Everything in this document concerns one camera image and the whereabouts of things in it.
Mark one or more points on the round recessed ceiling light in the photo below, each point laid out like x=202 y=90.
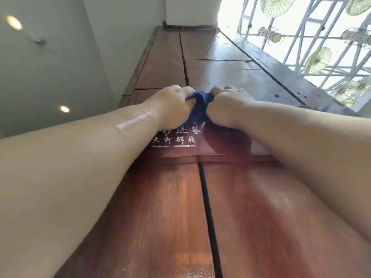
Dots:
x=64 y=109
x=14 y=22

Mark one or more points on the brown wooden plank panel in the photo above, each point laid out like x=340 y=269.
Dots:
x=174 y=217

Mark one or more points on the red sign with white lettering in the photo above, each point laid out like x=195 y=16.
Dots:
x=200 y=143

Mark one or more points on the person's right thumb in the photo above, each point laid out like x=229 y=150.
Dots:
x=212 y=110

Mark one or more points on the person's left forearm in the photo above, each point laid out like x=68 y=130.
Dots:
x=72 y=170

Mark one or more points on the person's right hand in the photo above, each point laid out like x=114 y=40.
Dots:
x=230 y=108

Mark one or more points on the group of green paper umbrellas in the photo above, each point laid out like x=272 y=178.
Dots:
x=318 y=60

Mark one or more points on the person's left thumb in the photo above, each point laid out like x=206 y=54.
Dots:
x=190 y=107

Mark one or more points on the person's left hand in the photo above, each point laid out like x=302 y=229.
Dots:
x=169 y=105

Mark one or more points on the weathered grey wooden beam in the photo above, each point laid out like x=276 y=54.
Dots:
x=278 y=75

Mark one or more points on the person's right forearm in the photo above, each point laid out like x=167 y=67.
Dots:
x=313 y=141

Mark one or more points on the blue cloth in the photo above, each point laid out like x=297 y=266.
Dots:
x=201 y=99

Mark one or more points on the white window lattice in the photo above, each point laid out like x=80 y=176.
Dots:
x=301 y=40

